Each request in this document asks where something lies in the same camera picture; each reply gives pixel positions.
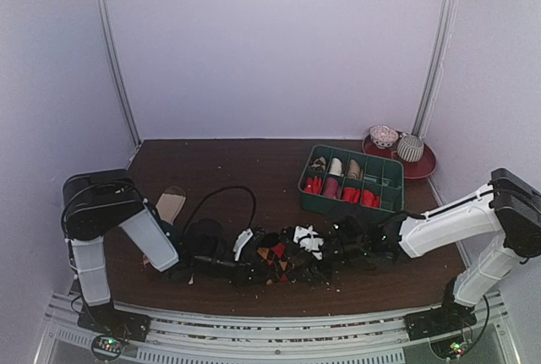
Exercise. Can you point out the black beige patterned rolled sock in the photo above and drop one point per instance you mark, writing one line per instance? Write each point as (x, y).
(319, 164)

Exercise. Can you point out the red round plate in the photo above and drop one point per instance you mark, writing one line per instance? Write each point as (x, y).
(417, 164)

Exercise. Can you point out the red and beige sock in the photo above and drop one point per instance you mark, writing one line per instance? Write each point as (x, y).
(369, 199)

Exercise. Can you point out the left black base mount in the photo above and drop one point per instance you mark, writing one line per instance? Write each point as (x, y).
(115, 330)

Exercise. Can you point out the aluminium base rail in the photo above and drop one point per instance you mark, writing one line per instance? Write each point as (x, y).
(182, 337)

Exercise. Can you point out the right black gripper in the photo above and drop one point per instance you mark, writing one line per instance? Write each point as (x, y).
(325, 252)

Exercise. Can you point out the red rolled sock in tray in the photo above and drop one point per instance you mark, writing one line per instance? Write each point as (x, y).
(351, 195)

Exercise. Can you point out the aluminium frame post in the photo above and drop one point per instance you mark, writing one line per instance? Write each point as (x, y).
(435, 70)
(116, 72)

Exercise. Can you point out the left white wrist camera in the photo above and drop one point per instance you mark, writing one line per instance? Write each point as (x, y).
(240, 242)

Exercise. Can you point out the left aluminium frame post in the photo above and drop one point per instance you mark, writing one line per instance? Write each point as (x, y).
(116, 72)

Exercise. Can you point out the right aluminium frame post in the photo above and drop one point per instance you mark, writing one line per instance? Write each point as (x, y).
(435, 70)

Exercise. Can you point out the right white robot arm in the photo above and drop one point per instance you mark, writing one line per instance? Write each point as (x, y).
(506, 207)

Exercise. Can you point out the dark teal sock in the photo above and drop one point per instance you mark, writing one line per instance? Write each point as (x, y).
(172, 233)

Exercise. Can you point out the cream rolled sock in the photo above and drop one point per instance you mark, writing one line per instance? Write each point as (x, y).
(335, 168)

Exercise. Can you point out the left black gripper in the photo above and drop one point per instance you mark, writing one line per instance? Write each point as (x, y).
(244, 277)

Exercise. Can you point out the black argyle sock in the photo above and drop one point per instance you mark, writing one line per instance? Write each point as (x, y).
(280, 259)

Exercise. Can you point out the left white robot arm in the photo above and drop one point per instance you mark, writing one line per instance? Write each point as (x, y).
(102, 201)

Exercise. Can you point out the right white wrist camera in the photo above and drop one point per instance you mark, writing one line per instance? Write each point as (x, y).
(309, 240)

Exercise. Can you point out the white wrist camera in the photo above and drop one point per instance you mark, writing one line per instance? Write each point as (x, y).
(240, 242)
(309, 240)

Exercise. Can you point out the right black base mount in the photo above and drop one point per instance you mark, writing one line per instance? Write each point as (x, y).
(450, 326)

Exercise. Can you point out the red zigzag rolled sock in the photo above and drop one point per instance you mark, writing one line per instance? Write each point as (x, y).
(313, 185)

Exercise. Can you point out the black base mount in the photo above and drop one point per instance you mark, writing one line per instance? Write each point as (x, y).
(450, 326)
(115, 330)

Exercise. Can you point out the grey striped cup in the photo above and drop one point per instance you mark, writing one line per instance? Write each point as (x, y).
(410, 148)

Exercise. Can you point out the pink patterned bowl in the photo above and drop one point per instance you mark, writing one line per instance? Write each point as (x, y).
(382, 136)

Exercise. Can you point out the green divided organizer tray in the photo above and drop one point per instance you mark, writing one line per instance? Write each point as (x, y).
(333, 176)

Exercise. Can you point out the maroon rolled sock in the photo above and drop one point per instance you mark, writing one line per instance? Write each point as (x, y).
(331, 188)

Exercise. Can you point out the tan rolled sock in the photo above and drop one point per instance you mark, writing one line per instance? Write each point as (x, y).
(354, 170)

